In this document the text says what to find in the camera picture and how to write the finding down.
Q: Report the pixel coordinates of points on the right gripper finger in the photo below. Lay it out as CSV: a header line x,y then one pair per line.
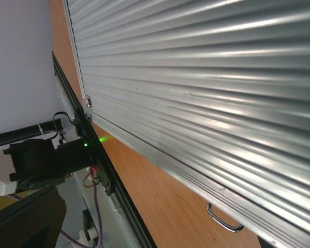
x,y
34,221

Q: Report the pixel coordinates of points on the aluminium poker case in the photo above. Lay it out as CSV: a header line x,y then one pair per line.
x,y
216,93

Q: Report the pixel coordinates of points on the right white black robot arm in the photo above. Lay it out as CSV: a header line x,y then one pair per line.
x,y
38,165

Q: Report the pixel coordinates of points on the right base wiring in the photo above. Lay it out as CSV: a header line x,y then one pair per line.
x,y
93,177

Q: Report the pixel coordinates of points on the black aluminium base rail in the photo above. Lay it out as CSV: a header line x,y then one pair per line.
x,y
111,182

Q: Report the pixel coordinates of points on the right black frame post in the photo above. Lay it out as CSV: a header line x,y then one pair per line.
x,y
29,132

